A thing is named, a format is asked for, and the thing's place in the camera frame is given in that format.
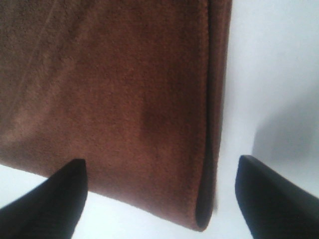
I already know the brown towel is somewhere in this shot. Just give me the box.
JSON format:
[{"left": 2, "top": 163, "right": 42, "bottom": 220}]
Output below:
[{"left": 0, "top": 0, "right": 232, "bottom": 231}]

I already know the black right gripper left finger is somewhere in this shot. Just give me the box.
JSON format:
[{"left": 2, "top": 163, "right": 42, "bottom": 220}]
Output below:
[{"left": 0, "top": 159, "right": 88, "bottom": 239}]

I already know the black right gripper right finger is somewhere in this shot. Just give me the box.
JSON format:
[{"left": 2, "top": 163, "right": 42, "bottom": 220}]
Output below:
[{"left": 235, "top": 155, "right": 319, "bottom": 239}]

